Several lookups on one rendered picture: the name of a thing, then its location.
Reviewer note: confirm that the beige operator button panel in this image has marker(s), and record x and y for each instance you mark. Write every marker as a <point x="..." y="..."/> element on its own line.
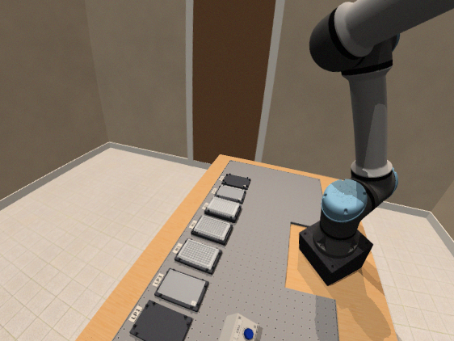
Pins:
<point x="238" y="328"/>

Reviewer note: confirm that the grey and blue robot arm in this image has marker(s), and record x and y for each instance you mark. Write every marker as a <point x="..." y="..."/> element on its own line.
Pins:
<point x="354" y="31"/>

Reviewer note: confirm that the black l-shaped nest locator rail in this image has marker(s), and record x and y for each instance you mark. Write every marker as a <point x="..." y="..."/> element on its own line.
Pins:
<point x="211" y="238"/>

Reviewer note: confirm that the clear plastic lid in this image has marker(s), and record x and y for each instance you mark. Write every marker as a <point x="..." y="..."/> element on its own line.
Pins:
<point x="183" y="288"/>

